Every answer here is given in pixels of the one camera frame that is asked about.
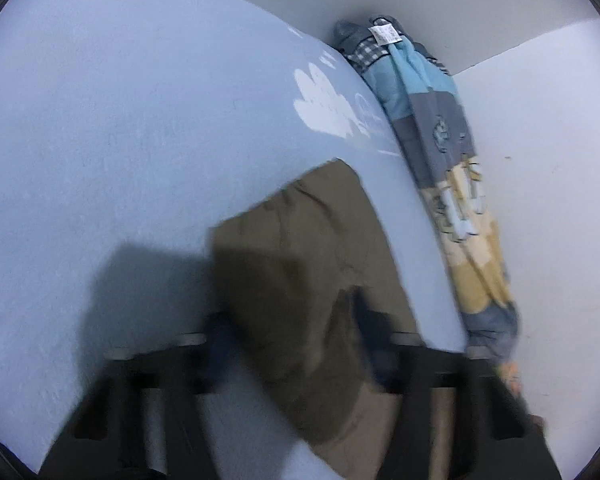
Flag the light blue cloud bed sheet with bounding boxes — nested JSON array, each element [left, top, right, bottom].
[[0, 0, 470, 480]]

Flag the olive green jacket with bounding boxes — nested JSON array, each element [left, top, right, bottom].
[[209, 157, 431, 480]]

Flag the rolled patterned quilt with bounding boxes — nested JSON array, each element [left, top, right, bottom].
[[334, 14, 524, 397]]

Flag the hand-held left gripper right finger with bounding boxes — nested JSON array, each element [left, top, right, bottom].
[[354, 291, 563, 480]]

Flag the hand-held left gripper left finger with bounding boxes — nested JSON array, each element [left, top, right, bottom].
[[39, 313, 233, 480]]

